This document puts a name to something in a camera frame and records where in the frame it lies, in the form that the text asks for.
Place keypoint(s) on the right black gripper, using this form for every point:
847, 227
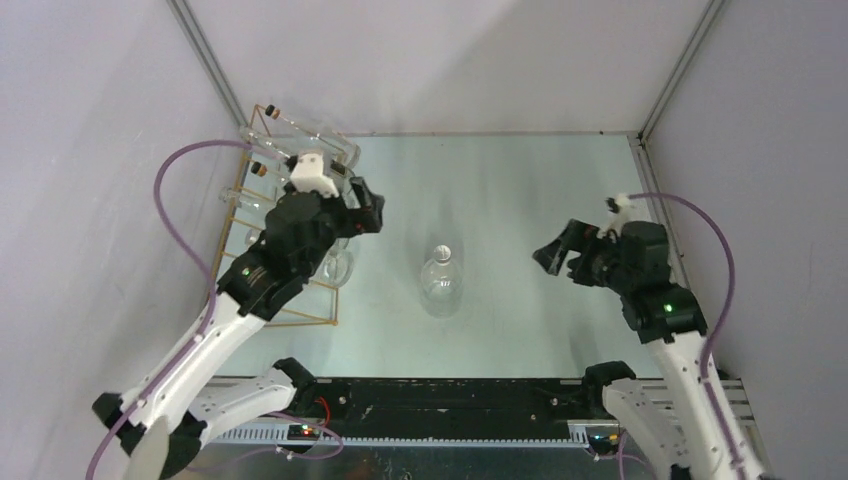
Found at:
551, 255

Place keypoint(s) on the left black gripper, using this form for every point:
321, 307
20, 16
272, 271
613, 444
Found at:
356, 220

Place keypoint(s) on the clear bottle frosted cap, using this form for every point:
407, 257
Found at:
338, 265

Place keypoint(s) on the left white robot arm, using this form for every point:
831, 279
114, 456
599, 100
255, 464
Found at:
170, 395

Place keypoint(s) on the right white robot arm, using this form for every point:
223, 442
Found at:
705, 442

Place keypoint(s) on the clear bottle white label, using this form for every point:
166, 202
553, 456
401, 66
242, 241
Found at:
274, 184

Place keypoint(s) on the clear bottle black label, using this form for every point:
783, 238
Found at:
269, 150

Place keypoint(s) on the clear bottle black cork top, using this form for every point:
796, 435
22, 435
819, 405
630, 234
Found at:
302, 134

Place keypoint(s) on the long clear glass bottle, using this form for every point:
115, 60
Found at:
251, 210

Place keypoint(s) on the right electronics board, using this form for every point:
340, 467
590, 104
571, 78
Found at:
605, 440

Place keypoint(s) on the electronics board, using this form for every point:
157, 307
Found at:
302, 432
605, 440

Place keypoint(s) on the left electronics board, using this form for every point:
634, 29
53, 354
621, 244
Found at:
302, 432

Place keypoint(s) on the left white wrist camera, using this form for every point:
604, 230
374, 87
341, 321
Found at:
310, 173

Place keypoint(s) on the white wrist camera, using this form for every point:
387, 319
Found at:
310, 173
620, 208

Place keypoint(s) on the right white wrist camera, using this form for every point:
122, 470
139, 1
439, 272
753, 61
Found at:
620, 208

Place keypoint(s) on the gold wire wine rack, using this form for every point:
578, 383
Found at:
319, 304

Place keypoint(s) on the aluminium frame rail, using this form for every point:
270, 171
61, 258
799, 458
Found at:
273, 427

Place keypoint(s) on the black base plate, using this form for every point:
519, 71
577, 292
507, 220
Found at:
459, 409

